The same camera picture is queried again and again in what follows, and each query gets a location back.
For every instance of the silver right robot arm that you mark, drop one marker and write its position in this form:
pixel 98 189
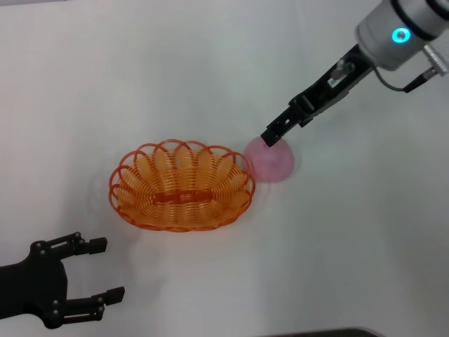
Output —
pixel 382 31

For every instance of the pink peach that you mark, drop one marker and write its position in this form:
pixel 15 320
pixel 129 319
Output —
pixel 273 165

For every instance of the orange woven plastic basket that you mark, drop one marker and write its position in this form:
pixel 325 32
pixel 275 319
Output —
pixel 158 182

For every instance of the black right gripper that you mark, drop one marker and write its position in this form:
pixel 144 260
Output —
pixel 326 89

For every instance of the dark robot torso edge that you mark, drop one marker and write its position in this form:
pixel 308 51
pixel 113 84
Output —
pixel 326 334

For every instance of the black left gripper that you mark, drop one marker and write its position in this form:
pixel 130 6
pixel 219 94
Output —
pixel 35 284

